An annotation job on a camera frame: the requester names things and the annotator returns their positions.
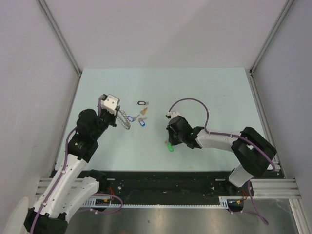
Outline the green key tag with key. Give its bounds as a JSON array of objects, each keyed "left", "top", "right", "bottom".
[{"left": 165, "top": 140, "right": 174, "bottom": 153}]

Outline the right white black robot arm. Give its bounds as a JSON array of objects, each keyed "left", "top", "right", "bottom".
[{"left": 166, "top": 115, "right": 277, "bottom": 195}]

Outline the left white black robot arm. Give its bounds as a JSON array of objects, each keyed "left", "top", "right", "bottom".
[{"left": 24, "top": 106, "right": 120, "bottom": 234}]

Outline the blue key tag right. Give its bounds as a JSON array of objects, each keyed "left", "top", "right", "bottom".
[{"left": 138, "top": 117, "right": 147, "bottom": 127}]

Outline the blue key tag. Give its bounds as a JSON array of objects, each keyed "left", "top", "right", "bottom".
[
  {"left": 127, "top": 115, "right": 140, "bottom": 123},
  {"left": 138, "top": 117, "right": 147, "bottom": 127}
]

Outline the brass key with tan tag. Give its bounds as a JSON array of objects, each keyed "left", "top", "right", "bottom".
[{"left": 140, "top": 107, "right": 148, "bottom": 115}]

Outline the blue key tag left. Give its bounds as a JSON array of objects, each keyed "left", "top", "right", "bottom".
[{"left": 127, "top": 115, "right": 140, "bottom": 123}]

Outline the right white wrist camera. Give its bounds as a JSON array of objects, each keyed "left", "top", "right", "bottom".
[{"left": 165, "top": 111, "right": 181, "bottom": 119}]

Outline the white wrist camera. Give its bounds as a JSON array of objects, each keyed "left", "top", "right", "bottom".
[
  {"left": 165, "top": 111, "right": 181, "bottom": 119},
  {"left": 100, "top": 94, "right": 120, "bottom": 115}
]

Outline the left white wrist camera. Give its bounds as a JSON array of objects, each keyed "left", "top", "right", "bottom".
[{"left": 100, "top": 94, "right": 120, "bottom": 115}]

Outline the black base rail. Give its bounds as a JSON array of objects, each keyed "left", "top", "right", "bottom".
[{"left": 103, "top": 171, "right": 253, "bottom": 196}]

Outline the white slotted cable duct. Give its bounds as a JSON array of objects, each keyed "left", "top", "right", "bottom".
[{"left": 82, "top": 196, "right": 242, "bottom": 209}]

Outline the aluminium side rail right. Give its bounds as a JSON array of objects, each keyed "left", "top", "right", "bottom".
[{"left": 246, "top": 70, "right": 310, "bottom": 234}]

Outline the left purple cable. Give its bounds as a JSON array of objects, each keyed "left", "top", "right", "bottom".
[{"left": 31, "top": 96, "right": 124, "bottom": 234}]

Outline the purple cable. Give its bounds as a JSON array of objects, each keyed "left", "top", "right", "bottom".
[
  {"left": 168, "top": 97, "right": 276, "bottom": 225},
  {"left": 31, "top": 96, "right": 124, "bottom": 234}
]

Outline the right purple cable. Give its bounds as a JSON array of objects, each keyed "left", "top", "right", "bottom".
[{"left": 168, "top": 97, "right": 276, "bottom": 225}]

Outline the left aluminium frame post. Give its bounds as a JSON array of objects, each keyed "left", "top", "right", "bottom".
[{"left": 36, "top": 0, "right": 82, "bottom": 77}]

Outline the aluminium frame post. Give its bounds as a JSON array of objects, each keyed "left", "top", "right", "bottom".
[
  {"left": 249, "top": 0, "right": 296, "bottom": 76},
  {"left": 36, "top": 0, "right": 82, "bottom": 77}
]

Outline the right aluminium frame post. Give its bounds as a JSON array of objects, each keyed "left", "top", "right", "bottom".
[{"left": 249, "top": 0, "right": 296, "bottom": 76}]

